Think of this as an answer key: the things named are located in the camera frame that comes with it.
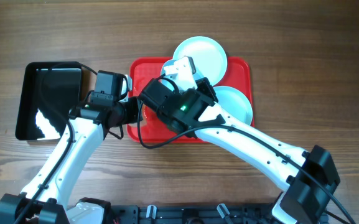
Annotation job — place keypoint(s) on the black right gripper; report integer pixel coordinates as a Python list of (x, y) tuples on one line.
[(208, 88)]

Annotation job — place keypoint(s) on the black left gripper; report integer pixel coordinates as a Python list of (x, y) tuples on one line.
[(134, 109)]

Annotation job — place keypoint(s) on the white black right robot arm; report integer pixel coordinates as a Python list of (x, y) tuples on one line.
[(307, 179)]

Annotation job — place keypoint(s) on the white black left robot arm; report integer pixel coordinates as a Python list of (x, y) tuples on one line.
[(45, 198)]

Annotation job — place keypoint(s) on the red plastic tray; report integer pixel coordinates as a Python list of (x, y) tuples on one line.
[(237, 75)]

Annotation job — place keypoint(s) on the black water tray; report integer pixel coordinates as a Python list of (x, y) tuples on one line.
[(49, 89)]

